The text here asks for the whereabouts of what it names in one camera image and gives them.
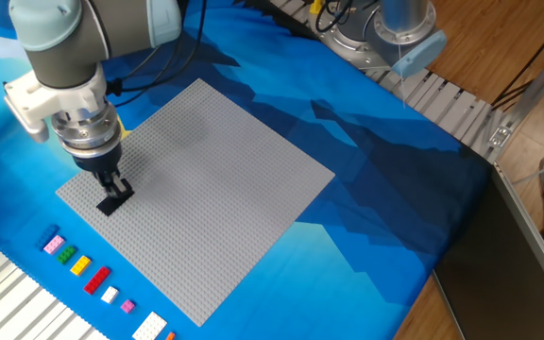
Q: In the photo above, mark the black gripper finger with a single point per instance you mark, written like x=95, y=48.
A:
x=123, y=185
x=106, y=184

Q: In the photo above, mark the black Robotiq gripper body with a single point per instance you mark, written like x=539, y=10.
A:
x=99, y=163

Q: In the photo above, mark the black Lego plate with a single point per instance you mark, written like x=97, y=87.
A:
x=111, y=205

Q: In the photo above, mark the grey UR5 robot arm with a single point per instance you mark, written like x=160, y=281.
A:
x=69, y=47

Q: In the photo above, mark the blue Lego brick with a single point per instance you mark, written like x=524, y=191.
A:
x=47, y=236

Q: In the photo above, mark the pink Lego brick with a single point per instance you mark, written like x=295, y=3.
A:
x=54, y=244

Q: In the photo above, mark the green Lego brick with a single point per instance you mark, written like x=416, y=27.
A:
x=66, y=255

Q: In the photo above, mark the yellow Lego brick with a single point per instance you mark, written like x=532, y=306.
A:
x=80, y=265

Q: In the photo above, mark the large grey Lego baseplate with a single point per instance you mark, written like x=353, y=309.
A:
x=215, y=203

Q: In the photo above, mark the red Lego brick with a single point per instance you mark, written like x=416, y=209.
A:
x=96, y=280

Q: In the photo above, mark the small white Lego brick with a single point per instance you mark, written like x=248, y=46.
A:
x=109, y=294

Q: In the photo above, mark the small magenta Lego brick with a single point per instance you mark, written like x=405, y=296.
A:
x=127, y=306

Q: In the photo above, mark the large white Lego plate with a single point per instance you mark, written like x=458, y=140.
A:
x=149, y=327

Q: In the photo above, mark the orange Lego brick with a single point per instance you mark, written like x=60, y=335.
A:
x=170, y=336

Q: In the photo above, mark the blue mountain print cloth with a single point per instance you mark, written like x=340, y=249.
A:
x=347, y=212

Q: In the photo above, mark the yellow plastic piece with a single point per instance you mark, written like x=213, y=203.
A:
x=316, y=6

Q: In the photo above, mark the black flat panel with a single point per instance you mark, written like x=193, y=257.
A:
x=498, y=264

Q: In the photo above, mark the aluminium beam with corner bracket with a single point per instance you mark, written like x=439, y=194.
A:
x=536, y=87

